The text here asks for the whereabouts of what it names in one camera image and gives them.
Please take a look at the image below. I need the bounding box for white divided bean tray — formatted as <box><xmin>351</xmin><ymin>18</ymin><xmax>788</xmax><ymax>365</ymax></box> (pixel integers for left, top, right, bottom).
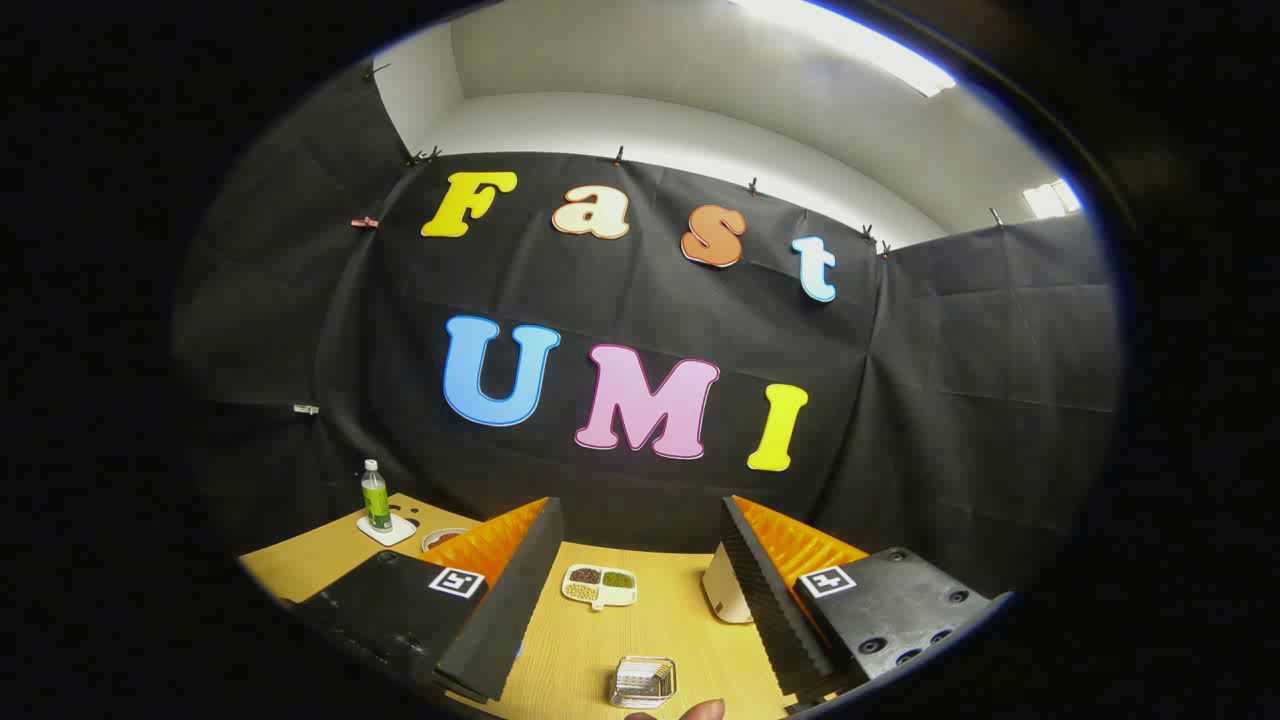
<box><xmin>560</xmin><ymin>563</ymin><xmax>639</xmax><ymax>611</ymax></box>

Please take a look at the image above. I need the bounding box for white toaster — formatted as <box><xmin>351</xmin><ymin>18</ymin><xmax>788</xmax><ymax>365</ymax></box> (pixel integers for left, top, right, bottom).
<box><xmin>702</xmin><ymin>570</ymin><xmax>756</xmax><ymax>625</ymax></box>

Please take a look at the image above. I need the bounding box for square metal drain tray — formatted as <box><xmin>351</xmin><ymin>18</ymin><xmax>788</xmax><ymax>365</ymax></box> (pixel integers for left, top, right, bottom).
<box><xmin>608</xmin><ymin>655</ymin><xmax>679</xmax><ymax>709</ymax></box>

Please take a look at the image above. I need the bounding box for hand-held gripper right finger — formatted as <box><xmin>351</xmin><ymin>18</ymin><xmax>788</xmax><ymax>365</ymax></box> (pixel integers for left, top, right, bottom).
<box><xmin>718</xmin><ymin>495</ymin><xmax>1013</xmax><ymax>713</ymax></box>

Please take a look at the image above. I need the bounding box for white square coaster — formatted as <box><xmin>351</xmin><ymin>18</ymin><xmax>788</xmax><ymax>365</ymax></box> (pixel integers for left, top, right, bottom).
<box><xmin>357</xmin><ymin>512</ymin><xmax>418</xmax><ymax>547</ymax></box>

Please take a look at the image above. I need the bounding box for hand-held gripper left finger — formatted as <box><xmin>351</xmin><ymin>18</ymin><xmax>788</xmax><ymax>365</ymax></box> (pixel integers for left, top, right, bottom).
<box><xmin>290</xmin><ymin>496</ymin><xmax>566</xmax><ymax>704</ymax></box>

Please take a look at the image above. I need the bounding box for green drink bottle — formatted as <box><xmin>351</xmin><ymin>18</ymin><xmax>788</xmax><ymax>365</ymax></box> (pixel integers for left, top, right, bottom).
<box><xmin>362</xmin><ymin>459</ymin><xmax>393</xmax><ymax>532</ymax></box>

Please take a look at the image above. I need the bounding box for bright window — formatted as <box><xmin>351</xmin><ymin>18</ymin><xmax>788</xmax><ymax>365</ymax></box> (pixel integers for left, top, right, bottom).
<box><xmin>1022</xmin><ymin>178</ymin><xmax>1083</xmax><ymax>219</ymax></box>

